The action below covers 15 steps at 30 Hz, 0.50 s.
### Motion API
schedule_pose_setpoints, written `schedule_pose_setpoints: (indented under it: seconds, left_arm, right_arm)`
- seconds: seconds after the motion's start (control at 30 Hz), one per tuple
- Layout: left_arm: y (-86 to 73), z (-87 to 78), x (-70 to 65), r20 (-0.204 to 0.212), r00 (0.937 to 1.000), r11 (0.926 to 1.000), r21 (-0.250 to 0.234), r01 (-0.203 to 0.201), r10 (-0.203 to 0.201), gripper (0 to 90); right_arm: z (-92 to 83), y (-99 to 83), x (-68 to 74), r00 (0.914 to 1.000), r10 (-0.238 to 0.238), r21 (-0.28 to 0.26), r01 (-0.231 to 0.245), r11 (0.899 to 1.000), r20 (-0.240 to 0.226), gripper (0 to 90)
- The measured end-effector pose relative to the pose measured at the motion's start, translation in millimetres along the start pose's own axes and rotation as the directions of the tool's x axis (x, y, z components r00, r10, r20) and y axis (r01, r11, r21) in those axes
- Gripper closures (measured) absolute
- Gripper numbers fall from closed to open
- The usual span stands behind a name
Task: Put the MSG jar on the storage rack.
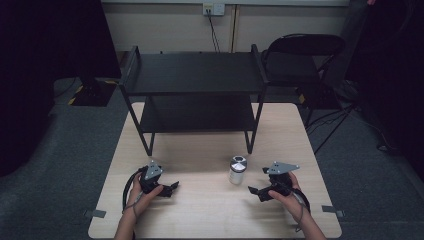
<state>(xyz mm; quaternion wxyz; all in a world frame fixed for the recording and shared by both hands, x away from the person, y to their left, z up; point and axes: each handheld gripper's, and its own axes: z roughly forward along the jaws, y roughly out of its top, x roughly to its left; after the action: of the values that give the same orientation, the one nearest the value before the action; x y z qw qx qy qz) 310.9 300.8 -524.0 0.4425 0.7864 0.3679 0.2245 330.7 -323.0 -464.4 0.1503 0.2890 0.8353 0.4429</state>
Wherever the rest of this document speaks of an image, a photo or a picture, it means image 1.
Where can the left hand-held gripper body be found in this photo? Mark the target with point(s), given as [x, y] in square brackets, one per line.
[149, 182]

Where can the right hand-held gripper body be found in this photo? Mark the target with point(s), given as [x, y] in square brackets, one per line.
[279, 181]

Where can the person's left hand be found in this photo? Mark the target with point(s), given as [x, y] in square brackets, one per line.
[140, 200]

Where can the person's right hand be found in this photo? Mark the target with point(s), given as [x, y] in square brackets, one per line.
[293, 201]

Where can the black tripod legs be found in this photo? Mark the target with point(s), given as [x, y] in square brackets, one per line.
[333, 130]

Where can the black stand base yellow stripes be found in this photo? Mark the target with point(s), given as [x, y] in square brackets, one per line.
[93, 95]

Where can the black folding chair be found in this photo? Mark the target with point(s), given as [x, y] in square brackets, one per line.
[290, 66]

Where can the black two-tier metal shelf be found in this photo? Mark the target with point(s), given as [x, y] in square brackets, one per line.
[196, 71]

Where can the black curtain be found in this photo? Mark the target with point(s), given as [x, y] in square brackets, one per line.
[43, 66]
[393, 66]

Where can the grey table bracket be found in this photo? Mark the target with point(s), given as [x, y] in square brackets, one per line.
[95, 213]
[333, 210]

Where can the white wall socket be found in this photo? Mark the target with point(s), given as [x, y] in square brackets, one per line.
[213, 9]

